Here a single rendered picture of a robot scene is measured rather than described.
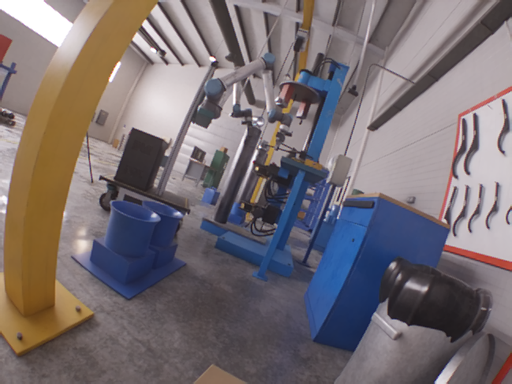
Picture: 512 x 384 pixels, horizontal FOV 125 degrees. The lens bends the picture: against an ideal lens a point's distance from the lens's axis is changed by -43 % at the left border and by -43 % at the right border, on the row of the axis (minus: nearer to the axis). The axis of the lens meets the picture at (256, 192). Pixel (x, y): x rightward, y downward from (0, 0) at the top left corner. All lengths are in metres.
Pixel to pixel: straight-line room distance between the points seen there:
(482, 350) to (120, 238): 1.72
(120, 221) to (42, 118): 0.69
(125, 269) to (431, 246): 1.70
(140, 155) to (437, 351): 2.39
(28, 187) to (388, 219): 1.54
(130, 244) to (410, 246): 1.52
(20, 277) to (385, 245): 1.61
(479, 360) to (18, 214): 1.70
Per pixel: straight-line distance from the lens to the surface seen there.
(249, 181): 4.28
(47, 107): 0.75
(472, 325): 0.94
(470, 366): 1.11
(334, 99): 3.28
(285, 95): 3.11
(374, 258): 1.37
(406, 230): 1.43
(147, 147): 2.26
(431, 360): 0.93
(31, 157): 0.76
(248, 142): 3.03
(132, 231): 1.23
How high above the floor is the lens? 0.71
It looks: level
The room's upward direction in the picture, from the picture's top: 21 degrees clockwise
